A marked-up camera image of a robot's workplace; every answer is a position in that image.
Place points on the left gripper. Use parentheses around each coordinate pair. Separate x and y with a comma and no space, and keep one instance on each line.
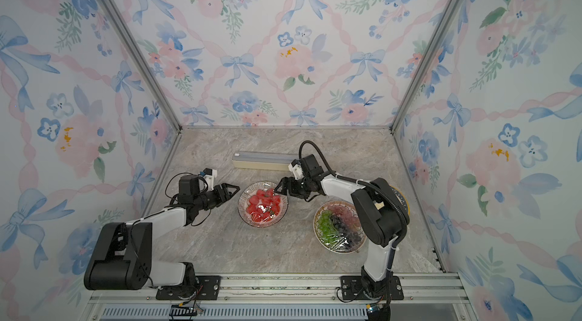
(230,194)

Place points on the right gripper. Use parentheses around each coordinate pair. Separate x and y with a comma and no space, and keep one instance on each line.
(292,184)

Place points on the cream plastic wrap dispenser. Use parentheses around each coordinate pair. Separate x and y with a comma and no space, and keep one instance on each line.
(262,161)

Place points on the glass bowl of strawberries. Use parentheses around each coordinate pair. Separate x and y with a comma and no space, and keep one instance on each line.
(263,204)

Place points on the plate of grapes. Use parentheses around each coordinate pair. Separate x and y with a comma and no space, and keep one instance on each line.
(338,227)

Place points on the blue yellow-rimmed plate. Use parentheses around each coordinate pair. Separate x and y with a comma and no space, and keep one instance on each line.
(402,199)

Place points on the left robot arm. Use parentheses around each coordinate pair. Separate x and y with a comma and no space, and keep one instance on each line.
(122,257)

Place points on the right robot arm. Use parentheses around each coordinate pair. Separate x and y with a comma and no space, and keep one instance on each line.
(382,211)

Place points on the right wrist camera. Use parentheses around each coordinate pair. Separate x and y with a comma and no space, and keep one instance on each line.
(296,169)

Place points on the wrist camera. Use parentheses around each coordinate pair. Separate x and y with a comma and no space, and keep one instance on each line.
(209,176)
(296,169)

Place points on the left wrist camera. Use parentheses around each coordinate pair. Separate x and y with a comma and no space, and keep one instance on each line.
(209,176)

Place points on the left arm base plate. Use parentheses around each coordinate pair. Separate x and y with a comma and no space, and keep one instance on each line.
(201,288)

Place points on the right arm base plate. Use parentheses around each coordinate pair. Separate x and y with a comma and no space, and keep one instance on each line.
(363,288)

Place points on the aluminium front rail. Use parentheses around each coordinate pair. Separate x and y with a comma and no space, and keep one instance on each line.
(294,296)

